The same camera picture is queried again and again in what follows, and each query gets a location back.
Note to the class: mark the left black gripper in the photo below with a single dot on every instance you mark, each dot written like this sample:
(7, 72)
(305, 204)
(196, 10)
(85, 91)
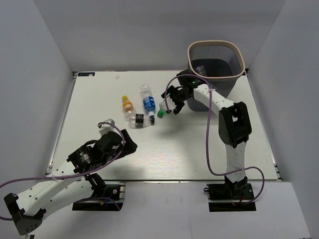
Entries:
(130, 146)

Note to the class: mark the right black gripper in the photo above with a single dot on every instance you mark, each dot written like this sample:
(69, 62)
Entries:
(172, 90)

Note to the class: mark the green plastic bottle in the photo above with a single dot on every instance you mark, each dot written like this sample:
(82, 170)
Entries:
(160, 115)

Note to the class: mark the clear unlabelled plastic bottle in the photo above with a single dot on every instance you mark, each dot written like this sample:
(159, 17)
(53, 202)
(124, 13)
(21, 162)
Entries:
(201, 70)

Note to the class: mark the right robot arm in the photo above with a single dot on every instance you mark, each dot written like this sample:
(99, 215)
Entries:
(203, 92)

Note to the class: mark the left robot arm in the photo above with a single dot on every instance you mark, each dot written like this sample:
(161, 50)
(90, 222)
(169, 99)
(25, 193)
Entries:
(74, 180)

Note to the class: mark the grey mesh waste bin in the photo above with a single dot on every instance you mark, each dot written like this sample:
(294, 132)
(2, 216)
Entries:
(223, 62)

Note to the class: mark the black label clear bottle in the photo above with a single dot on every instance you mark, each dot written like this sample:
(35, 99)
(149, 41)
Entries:
(140, 120)

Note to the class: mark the blue label clear bottle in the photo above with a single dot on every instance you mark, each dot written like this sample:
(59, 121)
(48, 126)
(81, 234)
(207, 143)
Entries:
(148, 100)

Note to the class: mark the orange cap small bottle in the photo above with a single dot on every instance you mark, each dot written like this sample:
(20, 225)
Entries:
(128, 107)

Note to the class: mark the blue corner label sticker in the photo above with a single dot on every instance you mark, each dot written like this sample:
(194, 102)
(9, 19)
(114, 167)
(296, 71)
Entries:
(86, 74)

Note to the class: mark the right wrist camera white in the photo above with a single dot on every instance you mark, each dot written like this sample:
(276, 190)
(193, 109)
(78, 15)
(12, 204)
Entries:
(167, 106)

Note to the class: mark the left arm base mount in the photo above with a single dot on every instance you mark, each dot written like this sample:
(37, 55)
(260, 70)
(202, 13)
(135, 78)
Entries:
(110, 199)

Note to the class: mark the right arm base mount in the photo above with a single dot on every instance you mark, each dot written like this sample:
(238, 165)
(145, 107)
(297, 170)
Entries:
(221, 199)

